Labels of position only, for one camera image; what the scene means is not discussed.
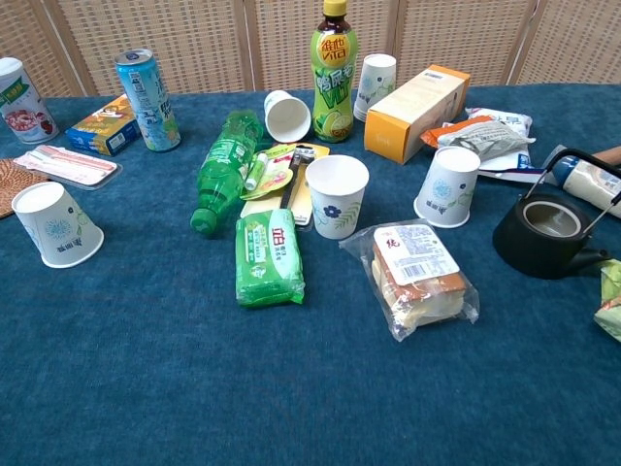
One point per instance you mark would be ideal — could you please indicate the green and orange snack bag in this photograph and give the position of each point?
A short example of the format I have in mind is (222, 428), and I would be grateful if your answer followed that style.
(612, 296)

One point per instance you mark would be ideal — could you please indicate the woven rattan coaster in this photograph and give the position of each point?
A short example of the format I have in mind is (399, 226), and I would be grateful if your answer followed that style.
(14, 177)

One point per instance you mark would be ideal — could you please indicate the black cast iron teapot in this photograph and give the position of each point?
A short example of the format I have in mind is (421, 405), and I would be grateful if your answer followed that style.
(533, 247)

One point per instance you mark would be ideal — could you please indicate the lemon tea bottle yellow cap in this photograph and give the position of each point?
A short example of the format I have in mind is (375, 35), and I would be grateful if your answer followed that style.
(332, 92)

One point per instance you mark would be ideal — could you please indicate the brown wooden stick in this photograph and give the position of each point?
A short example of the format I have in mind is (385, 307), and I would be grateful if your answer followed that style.
(609, 155)

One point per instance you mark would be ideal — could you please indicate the tall blue drink can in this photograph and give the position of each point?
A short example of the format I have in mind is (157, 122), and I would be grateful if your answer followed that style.
(148, 102)

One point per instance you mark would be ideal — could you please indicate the woven rattan folding screen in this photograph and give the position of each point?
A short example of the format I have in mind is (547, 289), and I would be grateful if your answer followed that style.
(194, 43)

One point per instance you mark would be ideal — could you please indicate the stack of white paper cups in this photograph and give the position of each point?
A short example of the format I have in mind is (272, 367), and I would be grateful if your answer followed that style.
(374, 82)

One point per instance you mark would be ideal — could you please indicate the white and blue plastic packet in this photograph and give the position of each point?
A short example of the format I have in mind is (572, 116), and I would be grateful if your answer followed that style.
(504, 117)

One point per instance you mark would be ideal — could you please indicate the lip balm on green card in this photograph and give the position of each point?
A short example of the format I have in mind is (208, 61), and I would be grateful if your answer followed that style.
(271, 177)

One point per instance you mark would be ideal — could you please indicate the green plastic soda bottle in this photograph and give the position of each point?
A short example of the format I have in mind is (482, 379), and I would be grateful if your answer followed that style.
(223, 165)

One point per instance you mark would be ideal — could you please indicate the white floral paper cup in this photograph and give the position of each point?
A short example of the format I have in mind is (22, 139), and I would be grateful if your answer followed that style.
(287, 119)
(446, 194)
(58, 228)

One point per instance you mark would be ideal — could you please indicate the white bottle dark cap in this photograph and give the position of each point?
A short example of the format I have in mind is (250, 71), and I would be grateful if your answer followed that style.
(594, 182)

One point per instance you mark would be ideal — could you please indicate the small blue and orange box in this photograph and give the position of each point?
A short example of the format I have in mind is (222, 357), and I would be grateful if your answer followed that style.
(104, 128)

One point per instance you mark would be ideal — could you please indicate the white can with strawberry print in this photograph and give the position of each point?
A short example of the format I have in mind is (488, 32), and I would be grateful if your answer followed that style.
(24, 107)

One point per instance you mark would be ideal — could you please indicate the grey and orange snack packet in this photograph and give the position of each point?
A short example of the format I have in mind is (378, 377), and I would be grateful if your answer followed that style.
(480, 136)

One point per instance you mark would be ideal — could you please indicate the orange and cream carton box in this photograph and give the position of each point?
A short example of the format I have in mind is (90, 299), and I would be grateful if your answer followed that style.
(412, 111)

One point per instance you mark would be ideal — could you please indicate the pink toothbrush package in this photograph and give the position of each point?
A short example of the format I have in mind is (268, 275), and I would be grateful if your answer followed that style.
(68, 165)

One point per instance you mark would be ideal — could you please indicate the black razor on yellow card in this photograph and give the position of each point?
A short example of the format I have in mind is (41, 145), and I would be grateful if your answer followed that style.
(298, 194)

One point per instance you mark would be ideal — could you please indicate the blue tablecloth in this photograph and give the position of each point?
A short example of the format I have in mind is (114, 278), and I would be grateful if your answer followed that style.
(291, 388)

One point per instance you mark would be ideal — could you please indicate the green wet wipes pack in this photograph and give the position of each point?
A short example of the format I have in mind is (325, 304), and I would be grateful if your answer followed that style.
(269, 259)

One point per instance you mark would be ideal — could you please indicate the paper cup with blue flower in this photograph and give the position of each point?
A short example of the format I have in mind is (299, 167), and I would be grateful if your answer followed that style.
(337, 209)

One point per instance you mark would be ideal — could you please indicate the sliced bread in clear bag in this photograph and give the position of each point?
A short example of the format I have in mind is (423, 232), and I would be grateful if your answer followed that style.
(417, 272)

